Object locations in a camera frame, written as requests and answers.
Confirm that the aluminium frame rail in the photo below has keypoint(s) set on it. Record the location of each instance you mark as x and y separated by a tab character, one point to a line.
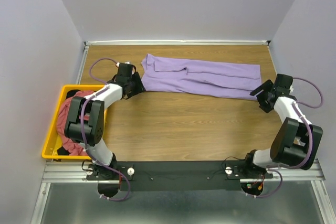
178	192

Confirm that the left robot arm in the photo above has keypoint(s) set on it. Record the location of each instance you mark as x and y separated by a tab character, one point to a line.
85	119

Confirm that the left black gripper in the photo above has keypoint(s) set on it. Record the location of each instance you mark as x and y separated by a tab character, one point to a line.
134	85

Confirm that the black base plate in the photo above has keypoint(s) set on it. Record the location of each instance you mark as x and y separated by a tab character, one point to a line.
176	176

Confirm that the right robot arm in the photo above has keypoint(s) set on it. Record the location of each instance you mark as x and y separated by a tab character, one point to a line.
296	144

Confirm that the red t shirt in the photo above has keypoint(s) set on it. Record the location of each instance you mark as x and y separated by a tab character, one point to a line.
63	119

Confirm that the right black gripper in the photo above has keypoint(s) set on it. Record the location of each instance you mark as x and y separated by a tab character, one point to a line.
264	94

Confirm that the yellow plastic bin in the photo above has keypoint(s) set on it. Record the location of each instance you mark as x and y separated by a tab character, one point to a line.
53	141

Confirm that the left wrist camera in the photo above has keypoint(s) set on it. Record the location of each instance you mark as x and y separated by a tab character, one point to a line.
122	63

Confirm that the purple t shirt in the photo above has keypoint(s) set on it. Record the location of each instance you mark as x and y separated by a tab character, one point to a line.
216	79

